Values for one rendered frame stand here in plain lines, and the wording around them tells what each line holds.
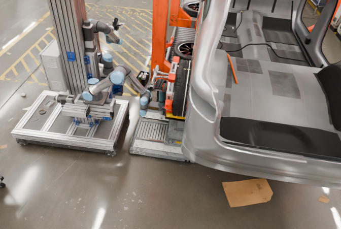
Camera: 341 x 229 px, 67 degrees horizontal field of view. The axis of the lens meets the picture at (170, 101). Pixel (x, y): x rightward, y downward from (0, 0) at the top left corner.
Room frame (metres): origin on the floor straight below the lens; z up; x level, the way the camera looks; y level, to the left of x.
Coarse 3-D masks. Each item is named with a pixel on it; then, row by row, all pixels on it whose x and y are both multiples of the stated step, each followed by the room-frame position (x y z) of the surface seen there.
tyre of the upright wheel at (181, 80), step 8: (184, 64) 2.39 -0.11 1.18; (184, 72) 2.28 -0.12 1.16; (176, 80) 2.20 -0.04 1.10; (184, 80) 2.20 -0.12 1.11; (176, 88) 2.14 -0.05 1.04; (184, 88) 2.14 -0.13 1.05; (176, 96) 2.10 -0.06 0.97; (184, 96) 2.09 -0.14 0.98; (176, 104) 2.07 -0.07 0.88; (176, 112) 2.09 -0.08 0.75; (184, 112) 2.08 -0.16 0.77
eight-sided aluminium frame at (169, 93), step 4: (172, 64) 2.46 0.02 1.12; (176, 64) 2.47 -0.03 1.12; (172, 68) 2.39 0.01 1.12; (176, 68) 2.44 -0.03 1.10; (172, 72) 2.31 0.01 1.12; (176, 72) 2.64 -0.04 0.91; (176, 76) 2.64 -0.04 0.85; (168, 84) 2.21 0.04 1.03; (172, 84) 2.21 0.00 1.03; (168, 88) 2.18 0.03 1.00; (172, 88) 2.18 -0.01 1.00; (168, 92) 2.15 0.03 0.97; (172, 92) 2.15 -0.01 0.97; (168, 96) 2.51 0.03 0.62; (172, 96) 2.51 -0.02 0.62
